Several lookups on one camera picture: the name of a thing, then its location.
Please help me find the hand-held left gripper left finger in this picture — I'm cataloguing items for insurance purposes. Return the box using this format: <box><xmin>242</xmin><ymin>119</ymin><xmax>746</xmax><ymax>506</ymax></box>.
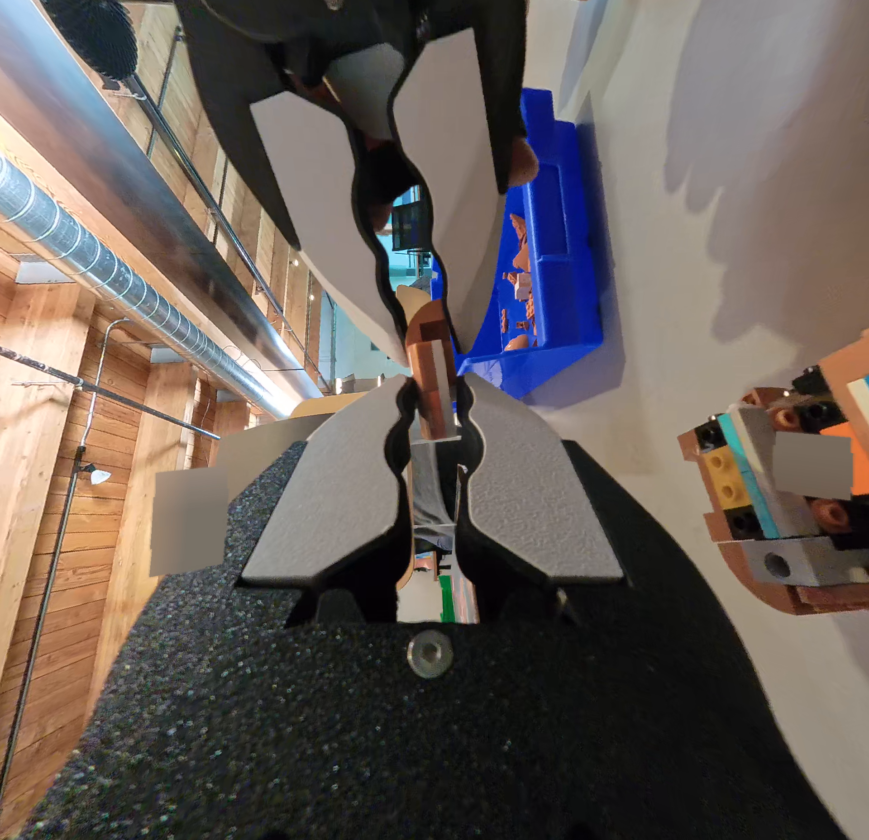
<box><xmin>242</xmin><ymin>375</ymin><xmax>411</xmax><ymax>621</ymax></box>

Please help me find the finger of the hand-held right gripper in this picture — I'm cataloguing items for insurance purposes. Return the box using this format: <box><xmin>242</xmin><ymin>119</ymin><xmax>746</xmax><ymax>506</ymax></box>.
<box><xmin>392</xmin><ymin>26</ymin><xmax>511</xmax><ymax>355</ymax></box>
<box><xmin>252</xmin><ymin>87</ymin><xmax>408</xmax><ymax>342</ymax></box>

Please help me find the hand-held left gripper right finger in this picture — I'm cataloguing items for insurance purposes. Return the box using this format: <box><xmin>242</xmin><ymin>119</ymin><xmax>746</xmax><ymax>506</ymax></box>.
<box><xmin>455</xmin><ymin>372</ymin><xmax>625</xmax><ymax>621</ymax></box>

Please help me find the blue plastic bin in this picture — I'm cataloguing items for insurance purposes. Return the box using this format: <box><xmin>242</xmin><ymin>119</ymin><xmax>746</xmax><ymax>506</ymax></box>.
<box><xmin>455</xmin><ymin>87</ymin><xmax>605</xmax><ymax>400</ymax></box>

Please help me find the brown brick assembly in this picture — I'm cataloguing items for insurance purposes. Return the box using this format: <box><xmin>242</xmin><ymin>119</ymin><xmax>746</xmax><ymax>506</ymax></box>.
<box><xmin>405</xmin><ymin>298</ymin><xmax>463</xmax><ymax>443</ymax></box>

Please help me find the wood-framed black screen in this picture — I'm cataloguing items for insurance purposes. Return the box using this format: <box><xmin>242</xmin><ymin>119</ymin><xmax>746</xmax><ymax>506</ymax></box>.
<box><xmin>286</xmin><ymin>390</ymin><xmax>395</xmax><ymax>427</ymax></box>

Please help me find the pile of brown bricks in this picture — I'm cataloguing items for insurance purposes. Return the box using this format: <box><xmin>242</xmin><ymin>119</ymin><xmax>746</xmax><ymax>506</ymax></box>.
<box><xmin>500</xmin><ymin>209</ymin><xmax>544</xmax><ymax>355</ymax></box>

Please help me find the black ceiling lamp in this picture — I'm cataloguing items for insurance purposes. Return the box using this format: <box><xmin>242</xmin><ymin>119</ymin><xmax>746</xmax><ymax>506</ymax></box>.
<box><xmin>28</xmin><ymin>0</ymin><xmax>143</xmax><ymax>81</ymax></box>

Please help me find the silver ceiling duct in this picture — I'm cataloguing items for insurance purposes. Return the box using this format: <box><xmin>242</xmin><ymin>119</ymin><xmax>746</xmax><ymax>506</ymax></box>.
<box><xmin>0</xmin><ymin>155</ymin><xmax>297</xmax><ymax>420</ymax></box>

